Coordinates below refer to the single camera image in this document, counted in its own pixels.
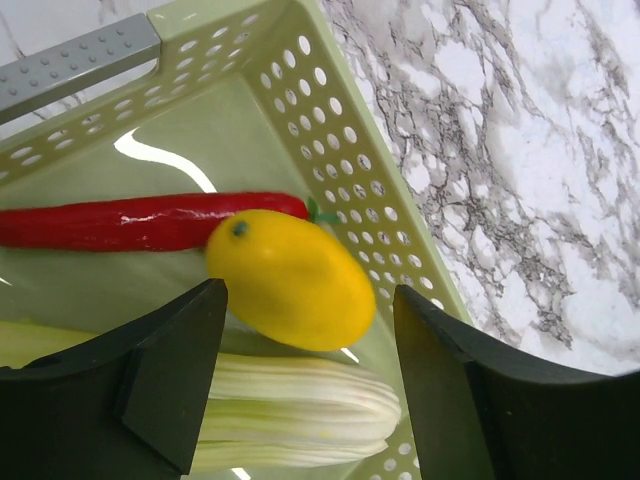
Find yellow fake lemon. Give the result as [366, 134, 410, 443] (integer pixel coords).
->
[205, 210, 376, 352]

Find red fake chili pepper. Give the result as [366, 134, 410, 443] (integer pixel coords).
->
[1, 191, 337, 252]

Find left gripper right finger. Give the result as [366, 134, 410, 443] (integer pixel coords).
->
[393, 285, 639, 479]

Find green fake celery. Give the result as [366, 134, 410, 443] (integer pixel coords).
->
[1, 322, 403, 479]

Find green plastic basket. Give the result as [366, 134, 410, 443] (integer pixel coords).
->
[0, 0, 476, 480]

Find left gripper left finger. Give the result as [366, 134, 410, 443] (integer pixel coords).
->
[1, 280, 227, 479]

